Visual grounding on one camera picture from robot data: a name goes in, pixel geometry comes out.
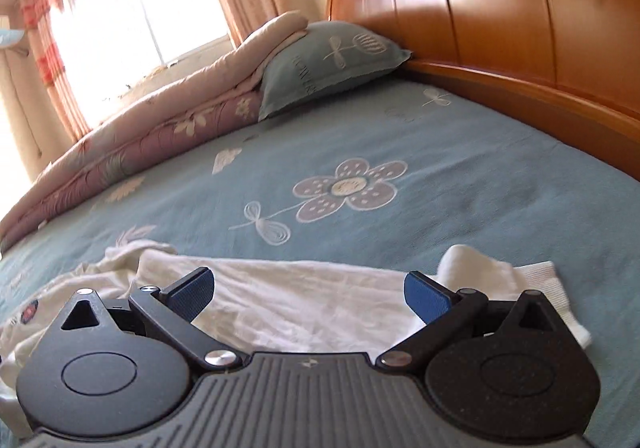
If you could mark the teal flower-print pillow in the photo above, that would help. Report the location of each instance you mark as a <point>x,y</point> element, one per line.
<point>325,58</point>

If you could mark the bright window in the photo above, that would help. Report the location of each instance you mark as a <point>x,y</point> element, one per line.
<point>140,3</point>

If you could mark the wooden bed headboard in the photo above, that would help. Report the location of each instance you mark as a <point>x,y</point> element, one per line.
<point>475,3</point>

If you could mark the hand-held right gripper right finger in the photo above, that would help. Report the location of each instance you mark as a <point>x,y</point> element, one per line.
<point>425,298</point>

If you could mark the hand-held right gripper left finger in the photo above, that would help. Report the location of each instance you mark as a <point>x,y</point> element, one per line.
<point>192,295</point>

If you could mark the folded pink floral quilt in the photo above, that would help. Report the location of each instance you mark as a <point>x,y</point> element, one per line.
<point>125,148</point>

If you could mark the white long-sleeve printed shirt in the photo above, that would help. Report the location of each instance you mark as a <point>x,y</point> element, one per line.
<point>300,303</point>

